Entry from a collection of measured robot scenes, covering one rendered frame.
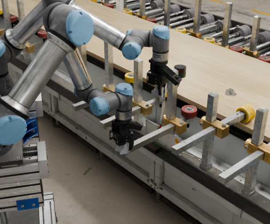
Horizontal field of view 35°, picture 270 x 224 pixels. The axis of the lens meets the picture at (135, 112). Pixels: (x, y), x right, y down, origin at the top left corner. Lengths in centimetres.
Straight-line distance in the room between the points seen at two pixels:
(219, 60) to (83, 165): 130
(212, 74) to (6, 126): 148
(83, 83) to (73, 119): 176
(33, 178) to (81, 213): 121
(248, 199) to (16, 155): 102
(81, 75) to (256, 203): 93
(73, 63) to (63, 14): 28
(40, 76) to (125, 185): 175
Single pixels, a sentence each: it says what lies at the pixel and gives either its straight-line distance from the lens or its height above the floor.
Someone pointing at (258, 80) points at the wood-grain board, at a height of 90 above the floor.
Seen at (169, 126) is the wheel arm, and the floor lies 86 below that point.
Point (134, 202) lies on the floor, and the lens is 299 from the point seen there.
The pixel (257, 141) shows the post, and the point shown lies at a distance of 186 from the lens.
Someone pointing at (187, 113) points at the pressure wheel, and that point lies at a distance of 218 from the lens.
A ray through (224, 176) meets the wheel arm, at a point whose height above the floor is 96.
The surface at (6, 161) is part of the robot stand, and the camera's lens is 166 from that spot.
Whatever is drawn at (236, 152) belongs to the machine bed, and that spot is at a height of 71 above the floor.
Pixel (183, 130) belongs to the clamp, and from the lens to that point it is 216.
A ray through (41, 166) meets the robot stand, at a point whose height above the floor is 97.
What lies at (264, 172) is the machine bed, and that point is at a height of 68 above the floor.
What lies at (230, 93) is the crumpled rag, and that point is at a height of 91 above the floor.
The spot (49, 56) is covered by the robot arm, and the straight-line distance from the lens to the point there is 151.
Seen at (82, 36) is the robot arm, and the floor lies 147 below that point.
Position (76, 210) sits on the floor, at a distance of 295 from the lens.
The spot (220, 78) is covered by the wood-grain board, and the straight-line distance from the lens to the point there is 258.
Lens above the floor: 198
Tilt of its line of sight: 30 degrees down
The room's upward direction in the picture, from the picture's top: straight up
